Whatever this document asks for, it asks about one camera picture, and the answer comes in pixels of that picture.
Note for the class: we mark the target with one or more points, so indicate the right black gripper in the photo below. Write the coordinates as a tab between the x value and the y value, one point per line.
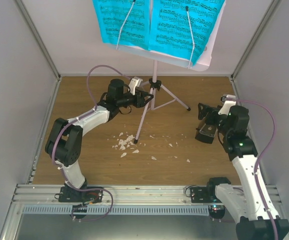
212	111

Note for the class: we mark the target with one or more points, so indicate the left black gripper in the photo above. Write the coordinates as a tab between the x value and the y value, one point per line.
140	102

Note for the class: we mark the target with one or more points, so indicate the white music stand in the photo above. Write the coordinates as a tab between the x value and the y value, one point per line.
201	65

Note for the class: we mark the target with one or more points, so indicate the black metronome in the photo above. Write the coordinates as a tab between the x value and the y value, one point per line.
201	138

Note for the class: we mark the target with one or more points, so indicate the cyan sheet music page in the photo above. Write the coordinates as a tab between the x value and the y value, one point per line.
124	22
182	28

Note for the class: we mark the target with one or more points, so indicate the clear plastic metronome cover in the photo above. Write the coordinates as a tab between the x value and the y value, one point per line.
208	130

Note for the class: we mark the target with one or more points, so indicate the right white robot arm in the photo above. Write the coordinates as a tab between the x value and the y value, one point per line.
254	214

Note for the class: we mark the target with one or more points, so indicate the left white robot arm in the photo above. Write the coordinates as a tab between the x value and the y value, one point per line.
65	139

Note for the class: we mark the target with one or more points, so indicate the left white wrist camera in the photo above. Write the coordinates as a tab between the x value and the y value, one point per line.
135	82

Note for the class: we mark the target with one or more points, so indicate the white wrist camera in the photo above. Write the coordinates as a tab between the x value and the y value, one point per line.
135	82
228	101

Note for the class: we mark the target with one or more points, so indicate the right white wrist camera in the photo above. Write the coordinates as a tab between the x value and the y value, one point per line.
228	101

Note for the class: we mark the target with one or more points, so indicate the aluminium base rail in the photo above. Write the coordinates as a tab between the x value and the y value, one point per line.
117	200

